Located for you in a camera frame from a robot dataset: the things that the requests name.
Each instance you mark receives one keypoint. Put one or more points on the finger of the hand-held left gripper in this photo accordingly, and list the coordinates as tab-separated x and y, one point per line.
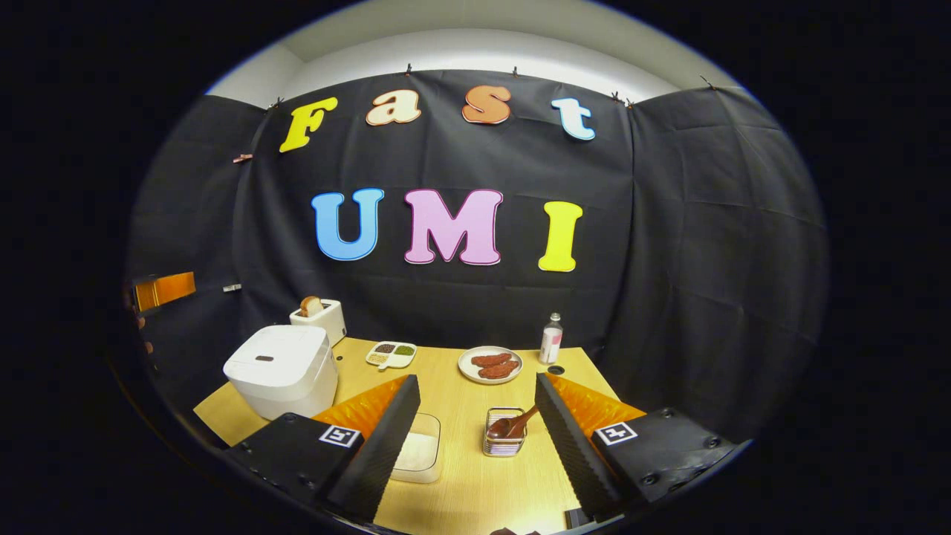
163	290

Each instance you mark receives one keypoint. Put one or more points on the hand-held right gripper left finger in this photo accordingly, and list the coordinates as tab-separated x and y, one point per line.
383	446

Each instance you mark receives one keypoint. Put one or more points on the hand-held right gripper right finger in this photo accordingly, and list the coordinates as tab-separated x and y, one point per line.
568	446

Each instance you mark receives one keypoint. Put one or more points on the brown wooden spoon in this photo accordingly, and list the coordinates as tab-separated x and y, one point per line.
513	425

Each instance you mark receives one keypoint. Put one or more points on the white rice cooker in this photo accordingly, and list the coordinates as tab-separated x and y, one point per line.
282	364

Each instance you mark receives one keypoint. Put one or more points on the clear rice container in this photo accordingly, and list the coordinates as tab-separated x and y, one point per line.
427	423

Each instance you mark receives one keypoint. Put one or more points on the white divided bean dish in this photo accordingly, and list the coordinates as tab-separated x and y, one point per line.
390	355

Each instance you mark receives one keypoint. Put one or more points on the red sausage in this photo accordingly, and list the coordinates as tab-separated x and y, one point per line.
499	370
490	360

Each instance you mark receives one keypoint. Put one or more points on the clear bottle pink label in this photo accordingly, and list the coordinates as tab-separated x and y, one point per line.
550	342

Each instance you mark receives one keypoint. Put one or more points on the white round plate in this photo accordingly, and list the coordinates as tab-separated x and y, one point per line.
466	368

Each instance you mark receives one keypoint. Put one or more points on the white toaster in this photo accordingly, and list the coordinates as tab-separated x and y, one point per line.
330	327

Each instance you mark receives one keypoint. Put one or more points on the toasted bread slice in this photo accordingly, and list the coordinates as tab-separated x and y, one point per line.
312	306

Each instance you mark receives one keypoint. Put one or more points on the black backdrop cloth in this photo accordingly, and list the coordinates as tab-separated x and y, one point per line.
706	223

